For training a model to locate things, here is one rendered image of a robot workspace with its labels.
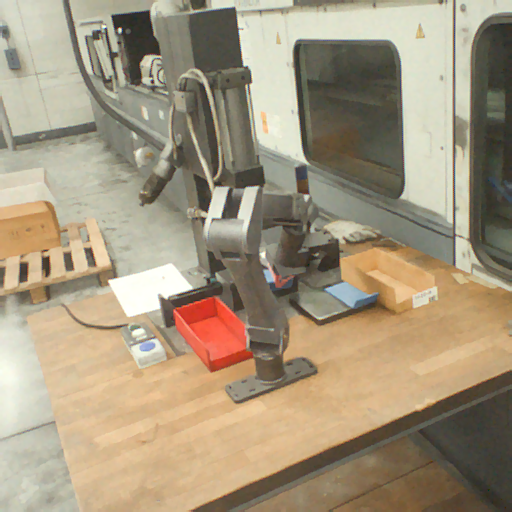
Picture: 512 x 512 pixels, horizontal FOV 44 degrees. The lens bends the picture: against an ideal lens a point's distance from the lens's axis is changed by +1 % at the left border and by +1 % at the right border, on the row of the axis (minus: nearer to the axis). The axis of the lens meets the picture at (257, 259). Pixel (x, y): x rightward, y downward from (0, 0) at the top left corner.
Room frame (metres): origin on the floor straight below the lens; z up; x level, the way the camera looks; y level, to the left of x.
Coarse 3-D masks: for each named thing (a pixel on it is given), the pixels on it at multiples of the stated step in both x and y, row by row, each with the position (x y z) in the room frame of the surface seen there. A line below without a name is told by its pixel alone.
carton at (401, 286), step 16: (352, 256) 1.61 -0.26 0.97; (368, 256) 1.63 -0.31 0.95; (384, 256) 1.60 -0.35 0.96; (352, 272) 1.54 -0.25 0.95; (368, 272) 1.62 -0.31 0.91; (384, 272) 1.60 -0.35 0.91; (400, 272) 1.53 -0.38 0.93; (416, 272) 1.47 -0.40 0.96; (368, 288) 1.47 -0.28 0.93; (384, 288) 1.41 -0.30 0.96; (400, 288) 1.49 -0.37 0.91; (416, 288) 1.47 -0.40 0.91; (432, 288) 1.41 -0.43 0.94; (384, 304) 1.41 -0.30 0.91; (400, 304) 1.37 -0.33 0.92; (416, 304) 1.39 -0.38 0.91
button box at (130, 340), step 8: (64, 304) 1.69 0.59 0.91; (80, 320) 1.56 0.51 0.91; (96, 328) 1.52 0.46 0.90; (104, 328) 1.50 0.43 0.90; (112, 328) 1.50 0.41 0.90; (120, 328) 1.44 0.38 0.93; (128, 328) 1.43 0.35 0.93; (144, 328) 1.42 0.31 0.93; (128, 336) 1.39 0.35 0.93; (136, 336) 1.38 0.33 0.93; (144, 336) 1.38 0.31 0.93; (152, 336) 1.37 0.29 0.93; (128, 344) 1.36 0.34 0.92
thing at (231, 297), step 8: (296, 280) 1.57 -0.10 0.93; (224, 288) 1.54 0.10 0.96; (232, 288) 1.50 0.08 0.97; (288, 288) 1.56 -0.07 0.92; (296, 288) 1.57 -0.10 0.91; (224, 296) 1.55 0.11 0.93; (232, 296) 1.50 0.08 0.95; (240, 296) 1.51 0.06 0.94; (280, 296) 1.55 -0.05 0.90; (232, 304) 1.50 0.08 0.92; (240, 304) 1.51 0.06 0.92
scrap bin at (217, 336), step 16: (192, 304) 1.46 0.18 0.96; (208, 304) 1.48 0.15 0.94; (176, 320) 1.43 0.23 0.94; (192, 320) 1.46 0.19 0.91; (208, 320) 1.46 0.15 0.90; (224, 320) 1.44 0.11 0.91; (240, 320) 1.33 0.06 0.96; (192, 336) 1.31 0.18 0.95; (208, 336) 1.38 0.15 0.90; (224, 336) 1.37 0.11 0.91; (240, 336) 1.34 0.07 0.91; (208, 352) 1.22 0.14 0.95; (224, 352) 1.29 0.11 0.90; (240, 352) 1.24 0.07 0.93; (208, 368) 1.23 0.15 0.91
